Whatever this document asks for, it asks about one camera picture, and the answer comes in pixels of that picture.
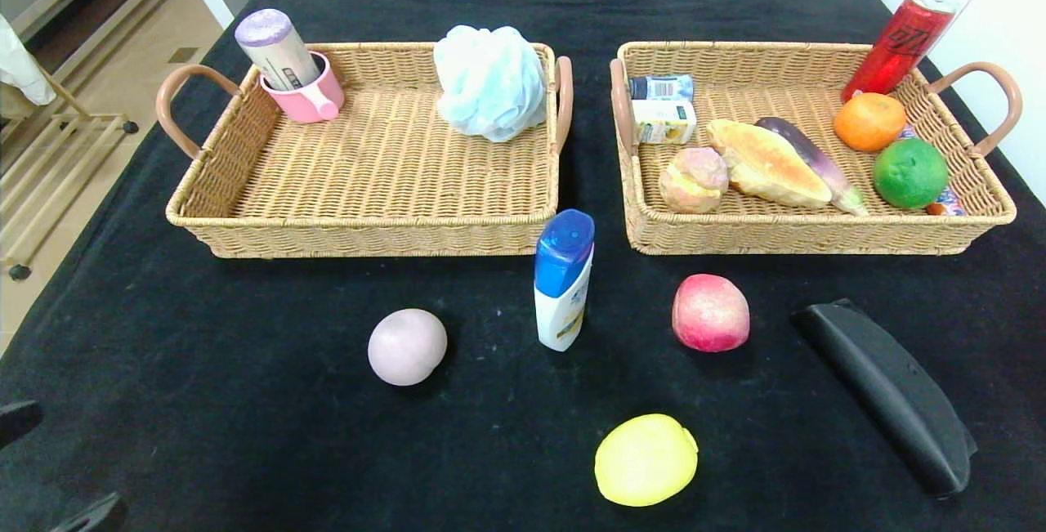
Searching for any white shampoo bottle blue cap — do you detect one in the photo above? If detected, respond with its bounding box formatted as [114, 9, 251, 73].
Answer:
[534, 208, 596, 352]

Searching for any red peach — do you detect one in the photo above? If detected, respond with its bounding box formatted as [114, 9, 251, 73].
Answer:
[672, 274, 751, 353]

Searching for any yellow round fruit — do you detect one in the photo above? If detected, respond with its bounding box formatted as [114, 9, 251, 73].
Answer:
[594, 414, 700, 507]

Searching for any black curved plastic piece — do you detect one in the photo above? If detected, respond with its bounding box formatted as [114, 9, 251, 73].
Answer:
[791, 297, 979, 500]

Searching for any wicker basket holding pink mug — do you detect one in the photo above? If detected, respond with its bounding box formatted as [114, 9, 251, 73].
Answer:
[155, 42, 574, 259]

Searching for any wicker basket holding food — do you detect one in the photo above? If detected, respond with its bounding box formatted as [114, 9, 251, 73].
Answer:
[609, 40, 1024, 257]

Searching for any light blue bath pouf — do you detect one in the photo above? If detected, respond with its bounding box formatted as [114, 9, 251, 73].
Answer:
[433, 25, 548, 143]

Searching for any pale purple round ball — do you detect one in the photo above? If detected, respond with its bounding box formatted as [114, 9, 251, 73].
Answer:
[367, 308, 449, 387]

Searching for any cream puff pastry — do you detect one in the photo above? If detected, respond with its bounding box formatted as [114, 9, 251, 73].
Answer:
[659, 146, 730, 215]

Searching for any small white juice carton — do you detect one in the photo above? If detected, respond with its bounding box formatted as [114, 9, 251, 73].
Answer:
[631, 99, 698, 145]

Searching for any small blue labelled bottle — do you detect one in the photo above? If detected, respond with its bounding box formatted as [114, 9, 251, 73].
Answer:
[628, 74, 695, 101]

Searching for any black table cloth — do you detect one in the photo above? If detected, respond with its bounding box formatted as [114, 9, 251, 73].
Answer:
[0, 0, 1046, 532]

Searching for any pink mug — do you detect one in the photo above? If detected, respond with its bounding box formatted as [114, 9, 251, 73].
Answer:
[260, 51, 346, 124]

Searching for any golden bread loaf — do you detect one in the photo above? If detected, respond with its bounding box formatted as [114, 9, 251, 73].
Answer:
[706, 118, 834, 209]

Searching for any purple eggplant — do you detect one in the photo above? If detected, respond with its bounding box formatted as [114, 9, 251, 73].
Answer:
[755, 116, 869, 217]

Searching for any white tube with purple cap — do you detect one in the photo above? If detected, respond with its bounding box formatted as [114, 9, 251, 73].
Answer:
[235, 9, 321, 92]

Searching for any orange fruit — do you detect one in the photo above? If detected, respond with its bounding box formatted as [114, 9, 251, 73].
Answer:
[833, 92, 908, 152]

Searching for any green round fruit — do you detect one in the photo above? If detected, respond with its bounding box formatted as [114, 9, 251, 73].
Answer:
[872, 137, 950, 210]

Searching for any colourful snack packet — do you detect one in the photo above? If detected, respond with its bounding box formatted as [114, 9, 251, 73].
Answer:
[899, 125, 967, 217]

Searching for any red soda can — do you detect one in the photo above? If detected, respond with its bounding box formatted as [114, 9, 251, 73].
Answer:
[842, 0, 959, 104]

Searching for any white hanging cloth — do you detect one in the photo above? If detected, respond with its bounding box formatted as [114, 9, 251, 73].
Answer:
[0, 16, 56, 106]

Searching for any beige metal trolley frame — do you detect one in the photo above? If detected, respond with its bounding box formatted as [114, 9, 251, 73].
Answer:
[0, 66, 138, 281]

